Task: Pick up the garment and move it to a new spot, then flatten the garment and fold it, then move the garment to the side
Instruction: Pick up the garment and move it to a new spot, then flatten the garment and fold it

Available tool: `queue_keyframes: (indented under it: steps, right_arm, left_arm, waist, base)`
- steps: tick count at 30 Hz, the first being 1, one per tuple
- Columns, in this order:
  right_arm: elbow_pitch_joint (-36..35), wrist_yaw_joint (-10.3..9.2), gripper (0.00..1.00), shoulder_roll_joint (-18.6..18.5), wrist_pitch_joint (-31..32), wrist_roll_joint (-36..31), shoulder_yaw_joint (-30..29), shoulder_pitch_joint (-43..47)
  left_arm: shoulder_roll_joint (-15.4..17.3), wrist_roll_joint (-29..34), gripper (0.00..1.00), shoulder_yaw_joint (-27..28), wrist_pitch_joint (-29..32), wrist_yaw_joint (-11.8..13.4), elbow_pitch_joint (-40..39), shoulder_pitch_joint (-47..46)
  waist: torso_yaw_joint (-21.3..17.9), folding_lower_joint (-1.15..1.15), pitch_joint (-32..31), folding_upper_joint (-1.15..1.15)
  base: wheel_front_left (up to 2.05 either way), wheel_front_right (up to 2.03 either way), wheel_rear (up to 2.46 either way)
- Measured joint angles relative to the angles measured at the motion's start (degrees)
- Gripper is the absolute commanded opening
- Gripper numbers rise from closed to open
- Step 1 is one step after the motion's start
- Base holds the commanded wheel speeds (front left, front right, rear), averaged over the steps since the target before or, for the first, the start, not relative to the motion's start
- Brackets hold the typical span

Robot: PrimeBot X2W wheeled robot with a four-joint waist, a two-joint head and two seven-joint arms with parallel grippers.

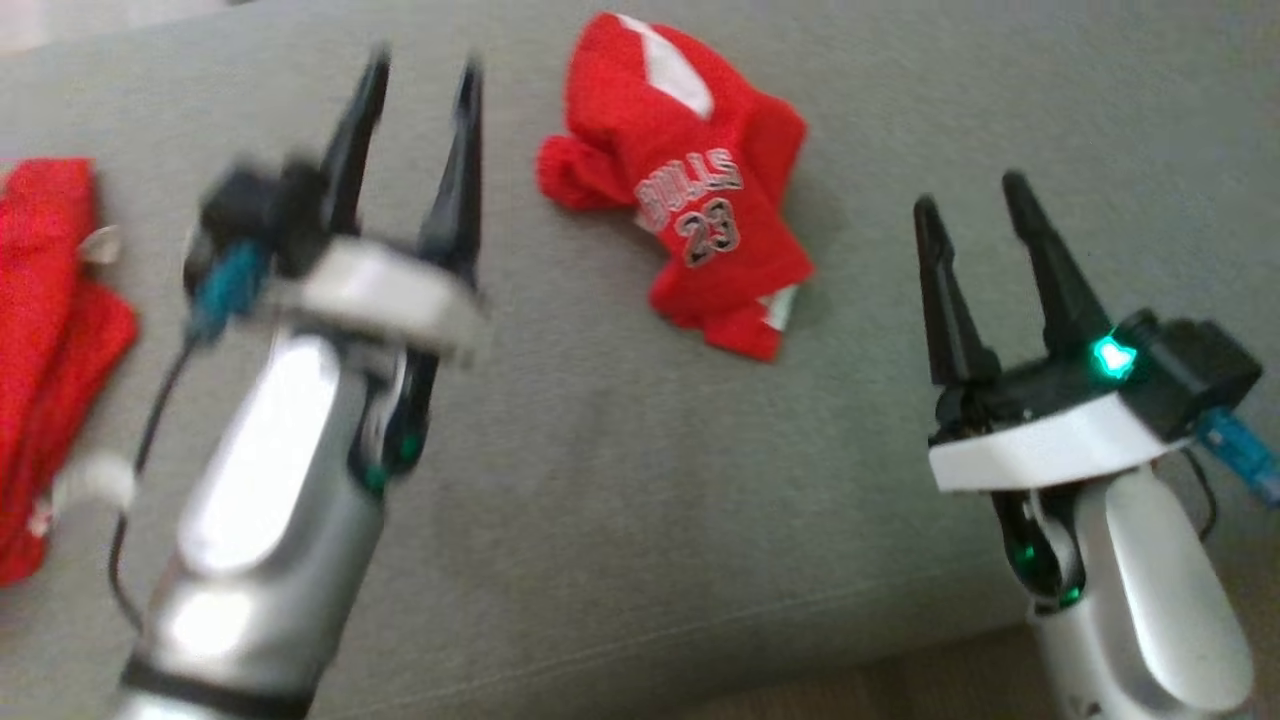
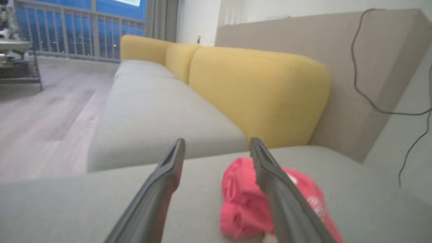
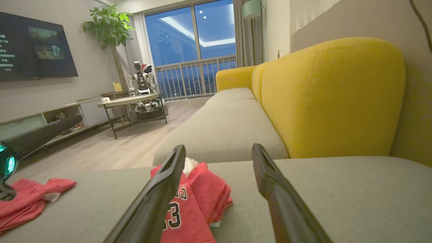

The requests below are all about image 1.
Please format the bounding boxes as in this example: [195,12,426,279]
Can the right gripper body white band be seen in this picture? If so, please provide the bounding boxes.
[928,343,1191,493]

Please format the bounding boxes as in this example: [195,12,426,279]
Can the red shorts white stripe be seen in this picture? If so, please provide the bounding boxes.
[537,12,816,363]

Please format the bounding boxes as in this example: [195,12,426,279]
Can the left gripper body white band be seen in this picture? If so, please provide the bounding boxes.
[260,238,488,357]

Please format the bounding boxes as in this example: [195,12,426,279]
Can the wide grey sofa chaise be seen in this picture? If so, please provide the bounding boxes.
[0,0,1280,720]

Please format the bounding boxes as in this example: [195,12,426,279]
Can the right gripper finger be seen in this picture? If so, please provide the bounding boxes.
[1002,172,1114,357]
[912,195,1002,390]

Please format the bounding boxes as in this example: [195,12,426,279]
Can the white cable tag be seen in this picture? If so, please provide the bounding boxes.
[55,455,136,513]

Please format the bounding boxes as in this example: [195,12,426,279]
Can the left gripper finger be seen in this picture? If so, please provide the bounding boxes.
[416,58,487,289]
[318,48,393,241]

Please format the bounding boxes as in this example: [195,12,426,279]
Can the red jersey white sleeves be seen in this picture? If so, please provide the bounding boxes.
[0,158,139,587]

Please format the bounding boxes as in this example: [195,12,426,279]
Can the black cable with blue plug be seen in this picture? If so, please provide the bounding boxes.
[1195,408,1280,503]
[105,245,266,636]

